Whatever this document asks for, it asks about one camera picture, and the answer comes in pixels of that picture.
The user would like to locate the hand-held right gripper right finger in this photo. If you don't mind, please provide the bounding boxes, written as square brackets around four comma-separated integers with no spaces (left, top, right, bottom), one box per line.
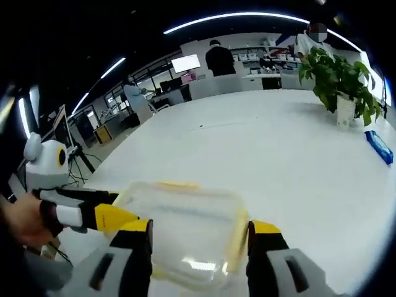
[246,220,337,297]

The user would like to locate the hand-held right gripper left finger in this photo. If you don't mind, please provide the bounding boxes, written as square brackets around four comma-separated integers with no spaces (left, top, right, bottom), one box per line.
[61,218,155,297]

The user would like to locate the clear plastic box yellow buckle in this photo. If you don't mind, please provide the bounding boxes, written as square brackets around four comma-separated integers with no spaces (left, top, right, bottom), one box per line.
[113,181,250,291]

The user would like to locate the person's left hand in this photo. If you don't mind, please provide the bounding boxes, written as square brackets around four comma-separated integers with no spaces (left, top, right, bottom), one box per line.
[0,191,63,246]

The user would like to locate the black tripod stand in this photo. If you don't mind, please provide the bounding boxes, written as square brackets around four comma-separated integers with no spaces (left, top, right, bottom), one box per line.
[68,145,97,174]

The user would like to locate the yellow framed cart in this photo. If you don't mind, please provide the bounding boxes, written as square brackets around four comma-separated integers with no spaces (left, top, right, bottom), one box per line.
[93,123,113,145]

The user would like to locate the white office chair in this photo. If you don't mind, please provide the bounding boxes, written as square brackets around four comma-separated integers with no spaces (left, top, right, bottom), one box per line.
[147,99,171,116]

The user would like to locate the blue packet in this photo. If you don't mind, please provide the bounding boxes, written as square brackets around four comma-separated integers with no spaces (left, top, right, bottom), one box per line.
[364,129,395,166]

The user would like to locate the potted green plant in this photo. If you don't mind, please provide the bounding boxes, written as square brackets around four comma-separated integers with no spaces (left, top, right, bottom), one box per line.
[298,46,384,133]

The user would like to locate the white storage shelf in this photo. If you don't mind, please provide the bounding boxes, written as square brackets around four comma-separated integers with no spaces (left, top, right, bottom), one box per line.
[231,45,304,68]

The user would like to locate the ceiling light strip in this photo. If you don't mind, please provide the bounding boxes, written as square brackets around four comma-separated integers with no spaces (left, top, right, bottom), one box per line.
[163,11,362,53]

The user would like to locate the lit wall monitor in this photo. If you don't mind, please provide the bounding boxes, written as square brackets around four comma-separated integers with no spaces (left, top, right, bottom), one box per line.
[171,54,202,75]

